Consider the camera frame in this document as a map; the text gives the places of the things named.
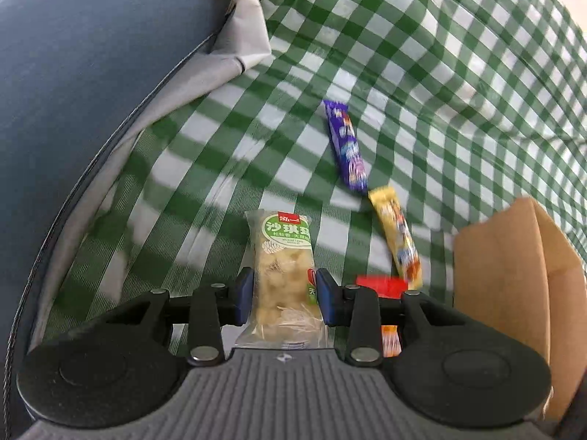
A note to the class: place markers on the red and blue snack packet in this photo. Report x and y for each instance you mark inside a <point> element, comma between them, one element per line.
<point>383,286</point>

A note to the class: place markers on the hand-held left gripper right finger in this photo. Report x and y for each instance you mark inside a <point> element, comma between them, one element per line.
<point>325,298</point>

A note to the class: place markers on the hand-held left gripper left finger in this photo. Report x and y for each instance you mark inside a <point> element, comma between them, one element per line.
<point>245,298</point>

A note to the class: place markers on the brown cardboard box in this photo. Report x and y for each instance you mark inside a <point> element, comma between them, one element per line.
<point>504,284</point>

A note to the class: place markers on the green checked cloth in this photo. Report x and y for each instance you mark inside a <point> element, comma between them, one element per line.
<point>412,55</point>

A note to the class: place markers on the yellow snack bar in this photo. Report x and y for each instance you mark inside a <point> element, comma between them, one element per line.
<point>396,233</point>

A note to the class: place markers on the purple snack bar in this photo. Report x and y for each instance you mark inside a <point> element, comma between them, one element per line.
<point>346,146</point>

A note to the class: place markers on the white paper bag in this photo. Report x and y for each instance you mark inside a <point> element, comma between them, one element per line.
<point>250,32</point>

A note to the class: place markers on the green label pastry packet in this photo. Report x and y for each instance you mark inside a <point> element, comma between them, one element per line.
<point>284,261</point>

